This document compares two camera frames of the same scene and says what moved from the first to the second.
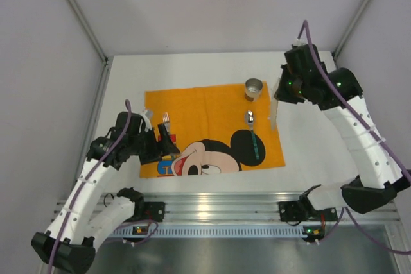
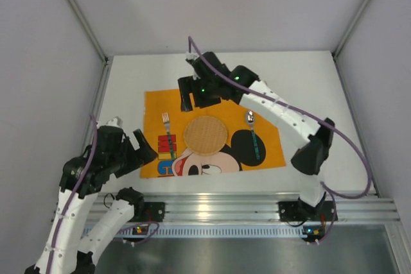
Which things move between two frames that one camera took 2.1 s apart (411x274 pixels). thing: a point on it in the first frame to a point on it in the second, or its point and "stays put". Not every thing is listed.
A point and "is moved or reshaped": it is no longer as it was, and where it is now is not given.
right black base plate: x=295 y=211 stays put
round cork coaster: x=273 y=111 is moved or reshaped
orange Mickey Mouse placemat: x=216 y=130 stays put
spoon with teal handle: x=250 y=117 stays put
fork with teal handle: x=167 y=124 stays put
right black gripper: x=283 y=91 to x=199 y=95
